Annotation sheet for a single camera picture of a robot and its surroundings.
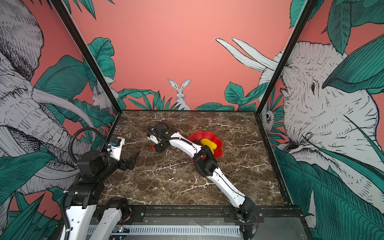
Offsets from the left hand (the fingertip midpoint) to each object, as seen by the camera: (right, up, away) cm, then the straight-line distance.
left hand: (128, 147), depth 69 cm
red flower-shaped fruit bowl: (+34, +3, +34) cm, 48 cm away
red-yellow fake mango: (+5, -4, +21) cm, 22 cm away
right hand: (+5, -4, +26) cm, 27 cm away
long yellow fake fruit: (+42, -4, +30) cm, 52 cm away
